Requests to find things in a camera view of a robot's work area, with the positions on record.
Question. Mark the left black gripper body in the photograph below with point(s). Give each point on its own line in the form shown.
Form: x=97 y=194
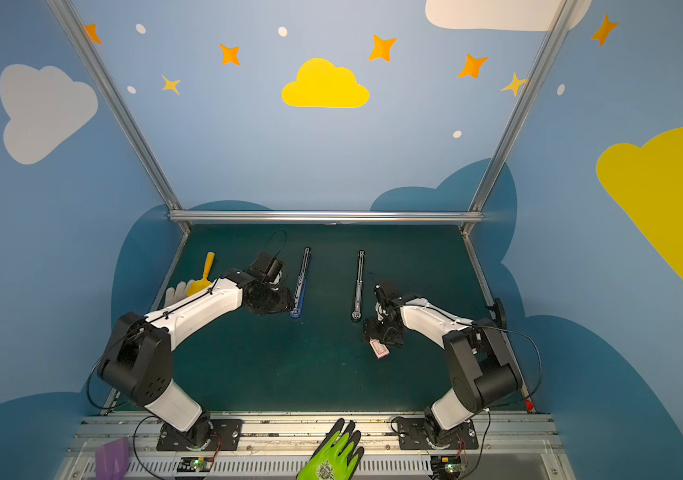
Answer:
x=281 y=298

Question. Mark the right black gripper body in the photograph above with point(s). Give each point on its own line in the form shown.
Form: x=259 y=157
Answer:
x=380 y=330

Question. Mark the red white staple box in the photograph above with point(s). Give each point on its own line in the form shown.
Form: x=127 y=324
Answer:
x=379 y=349

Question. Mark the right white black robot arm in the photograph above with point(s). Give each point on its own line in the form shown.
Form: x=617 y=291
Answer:
x=480 y=361

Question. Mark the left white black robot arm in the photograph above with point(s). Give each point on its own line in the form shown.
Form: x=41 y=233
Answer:
x=138 y=358

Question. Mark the yellow plastic scoop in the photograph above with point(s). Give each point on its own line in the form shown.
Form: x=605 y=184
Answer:
x=202 y=283

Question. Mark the white fabric glove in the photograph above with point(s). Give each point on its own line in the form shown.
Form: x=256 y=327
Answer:
x=176 y=294

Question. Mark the green black work glove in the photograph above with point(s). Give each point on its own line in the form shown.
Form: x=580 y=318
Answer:
x=337 y=456

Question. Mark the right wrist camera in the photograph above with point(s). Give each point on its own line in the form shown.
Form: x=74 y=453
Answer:
x=386 y=294

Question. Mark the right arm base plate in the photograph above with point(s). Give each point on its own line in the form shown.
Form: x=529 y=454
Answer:
x=416 y=434

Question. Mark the aluminium frame crossbar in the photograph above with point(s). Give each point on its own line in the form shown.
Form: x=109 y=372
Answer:
x=322 y=217

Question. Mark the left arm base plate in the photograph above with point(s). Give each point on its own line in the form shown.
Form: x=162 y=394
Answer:
x=227 y=433

